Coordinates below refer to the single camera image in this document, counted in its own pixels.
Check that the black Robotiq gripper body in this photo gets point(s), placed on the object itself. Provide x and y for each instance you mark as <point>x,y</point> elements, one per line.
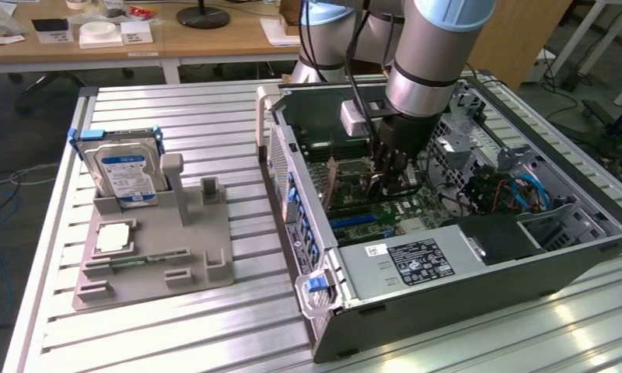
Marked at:
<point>406,132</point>

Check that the white paper stack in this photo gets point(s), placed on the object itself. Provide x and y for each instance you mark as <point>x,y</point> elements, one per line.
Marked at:
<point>279,33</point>

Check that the black and white box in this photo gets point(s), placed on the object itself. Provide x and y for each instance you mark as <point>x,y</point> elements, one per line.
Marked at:
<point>52,31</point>

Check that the green graphics card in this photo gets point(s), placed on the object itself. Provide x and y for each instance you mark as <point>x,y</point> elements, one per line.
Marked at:
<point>352,186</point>

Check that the silver chipset heat sink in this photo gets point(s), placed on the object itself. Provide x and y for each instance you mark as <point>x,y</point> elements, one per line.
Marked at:
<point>410,227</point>

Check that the small white box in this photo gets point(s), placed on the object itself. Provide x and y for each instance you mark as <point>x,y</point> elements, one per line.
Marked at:
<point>134,33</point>

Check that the black round lamp base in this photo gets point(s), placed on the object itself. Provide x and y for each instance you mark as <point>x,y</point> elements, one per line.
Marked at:
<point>203,16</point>

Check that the black chair base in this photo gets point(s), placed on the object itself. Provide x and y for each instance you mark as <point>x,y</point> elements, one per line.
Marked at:
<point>36,87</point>

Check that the blue case latch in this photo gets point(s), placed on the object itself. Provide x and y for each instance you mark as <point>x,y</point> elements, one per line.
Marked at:
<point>316,283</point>

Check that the wooden cabinet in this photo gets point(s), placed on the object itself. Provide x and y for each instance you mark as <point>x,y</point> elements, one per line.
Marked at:
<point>529,39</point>

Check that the green RAM stick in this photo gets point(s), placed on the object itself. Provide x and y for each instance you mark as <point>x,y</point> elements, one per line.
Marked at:
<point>129,261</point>

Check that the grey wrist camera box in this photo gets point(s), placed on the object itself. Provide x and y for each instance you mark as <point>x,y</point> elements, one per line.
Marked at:
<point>354,120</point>

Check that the black plastic shroud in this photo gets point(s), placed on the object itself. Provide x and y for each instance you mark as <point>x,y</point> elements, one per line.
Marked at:
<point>498,237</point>

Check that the silver CPU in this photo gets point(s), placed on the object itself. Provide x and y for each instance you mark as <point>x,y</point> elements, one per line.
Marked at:
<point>113,238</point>

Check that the wooden desk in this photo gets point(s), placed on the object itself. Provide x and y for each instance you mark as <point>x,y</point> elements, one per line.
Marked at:
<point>41,52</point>

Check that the silver hard disk blue label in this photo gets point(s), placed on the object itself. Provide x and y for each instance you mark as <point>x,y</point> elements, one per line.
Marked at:
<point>124,175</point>

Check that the green motherboard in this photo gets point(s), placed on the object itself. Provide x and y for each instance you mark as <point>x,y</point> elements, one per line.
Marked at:
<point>410,217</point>

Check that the open black PC case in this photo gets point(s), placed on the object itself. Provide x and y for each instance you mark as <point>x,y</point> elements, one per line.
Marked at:
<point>446,311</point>

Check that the grey power supply unit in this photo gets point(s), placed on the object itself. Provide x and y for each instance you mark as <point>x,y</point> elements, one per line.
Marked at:
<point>378,272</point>

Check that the grey parts rack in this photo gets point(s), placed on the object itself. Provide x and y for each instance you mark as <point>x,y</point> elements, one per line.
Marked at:
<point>149,283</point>

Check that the white box with bowl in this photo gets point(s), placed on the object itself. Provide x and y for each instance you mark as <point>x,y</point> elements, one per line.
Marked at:
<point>98,35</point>

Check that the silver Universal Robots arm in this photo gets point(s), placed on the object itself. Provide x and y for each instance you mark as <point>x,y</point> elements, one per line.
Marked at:
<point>430,58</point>

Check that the cardboard box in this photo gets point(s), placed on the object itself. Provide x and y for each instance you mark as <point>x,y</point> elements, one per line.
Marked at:
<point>288,11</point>

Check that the metal disk bay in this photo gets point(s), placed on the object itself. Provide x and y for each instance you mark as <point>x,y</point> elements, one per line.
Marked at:
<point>460,147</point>

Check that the white paper label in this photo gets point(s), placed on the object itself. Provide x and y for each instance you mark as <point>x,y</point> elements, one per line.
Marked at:
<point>5,39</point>

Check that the blue expansion slot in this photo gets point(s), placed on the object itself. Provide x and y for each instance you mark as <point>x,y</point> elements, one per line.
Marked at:
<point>352,222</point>

